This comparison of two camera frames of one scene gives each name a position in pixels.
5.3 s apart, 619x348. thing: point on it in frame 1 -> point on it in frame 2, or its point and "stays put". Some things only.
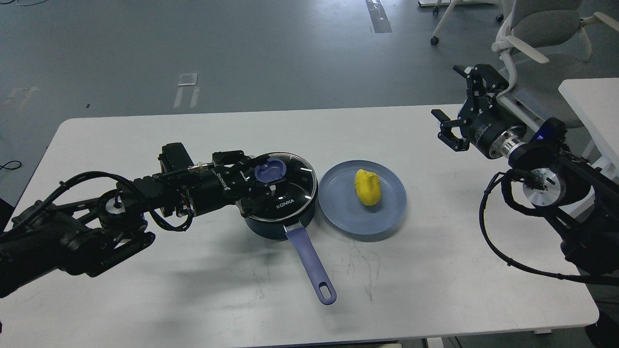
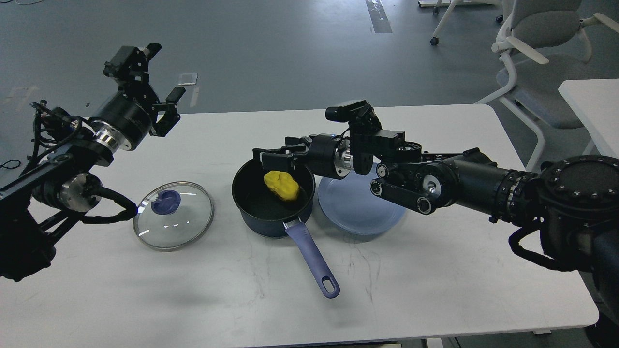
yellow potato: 368,187 -> 283,183
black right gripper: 490,129 -> 330,155
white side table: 596,102 stays put
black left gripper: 217,186 -> 125,121
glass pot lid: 292,185 -> 173,216
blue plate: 341,203 stays put
